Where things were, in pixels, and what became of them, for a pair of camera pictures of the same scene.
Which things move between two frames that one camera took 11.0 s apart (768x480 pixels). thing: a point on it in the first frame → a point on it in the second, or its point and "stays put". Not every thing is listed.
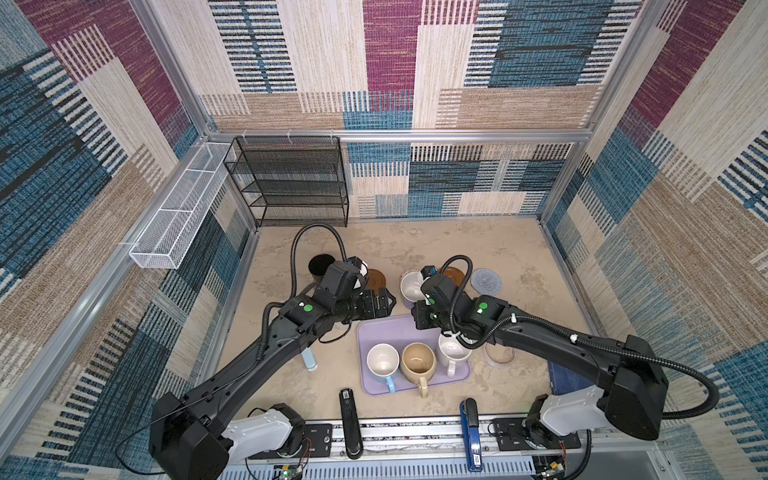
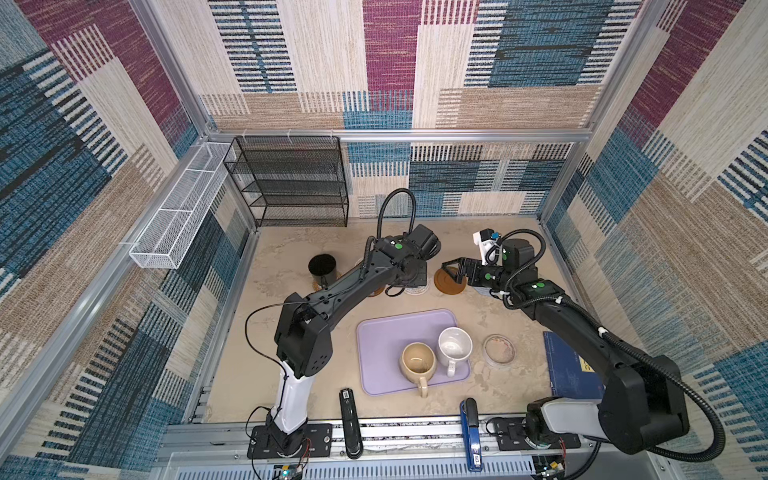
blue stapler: (471, 435) stays put
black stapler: (352, 441) stays put
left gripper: (382, 309) → (422, 275)
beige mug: (418, 362) stays put
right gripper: (419, 315) → (472, 264)
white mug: (450, 353) stays put
